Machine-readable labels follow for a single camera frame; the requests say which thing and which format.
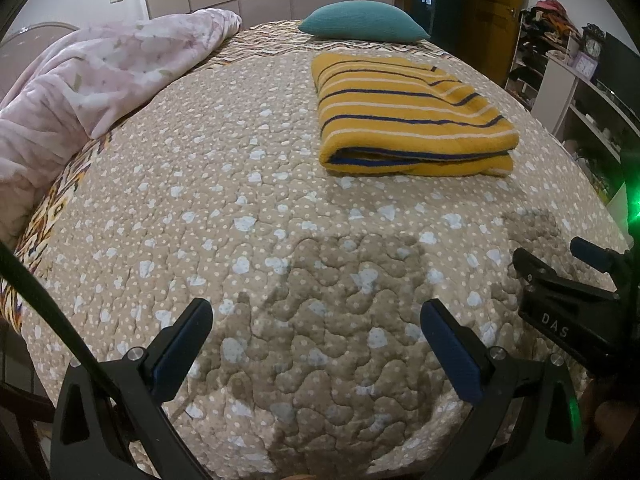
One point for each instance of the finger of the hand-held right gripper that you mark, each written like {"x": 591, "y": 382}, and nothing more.
{"x": 592, "y": 254}
{"x": 555, "y": 275}

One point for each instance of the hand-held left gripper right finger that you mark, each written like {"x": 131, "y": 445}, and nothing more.
{"x": 452, "y": 347}

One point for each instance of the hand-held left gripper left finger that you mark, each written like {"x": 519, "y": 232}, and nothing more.
{"x": 176, "y": 347}

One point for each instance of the yellow striped sweater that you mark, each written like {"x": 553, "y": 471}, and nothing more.
{"x": 405, "y": 110}

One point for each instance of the pile of clothes on shelf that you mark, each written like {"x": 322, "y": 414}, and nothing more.
{"x": 550, "y": 20}

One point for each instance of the beige quilted bedspread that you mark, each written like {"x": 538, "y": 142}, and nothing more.
{"x": 225, "y": 210}

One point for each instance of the white shelving unit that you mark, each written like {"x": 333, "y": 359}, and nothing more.
{"x": 580, "y": 100}

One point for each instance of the black television screen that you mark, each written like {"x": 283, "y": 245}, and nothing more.
{"x": 622, "y": 70}

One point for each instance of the small purple clock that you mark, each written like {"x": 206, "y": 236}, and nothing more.
{"x": 584, "y": 65}

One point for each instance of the black ornate clock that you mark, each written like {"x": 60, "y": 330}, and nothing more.
{"x": 593, "y": 45}

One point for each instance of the wooden door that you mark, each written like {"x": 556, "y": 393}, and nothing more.
{"x": 500, "y": 15}

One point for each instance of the pink floral blanket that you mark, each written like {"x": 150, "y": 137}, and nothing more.
{"x": 90, "y": 80}

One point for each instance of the teal pillow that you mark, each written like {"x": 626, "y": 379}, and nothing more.
{"x": 362, "y": 22}

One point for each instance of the curved metal headboard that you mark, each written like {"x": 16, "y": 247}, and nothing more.
{"x": 30, "y": 35}

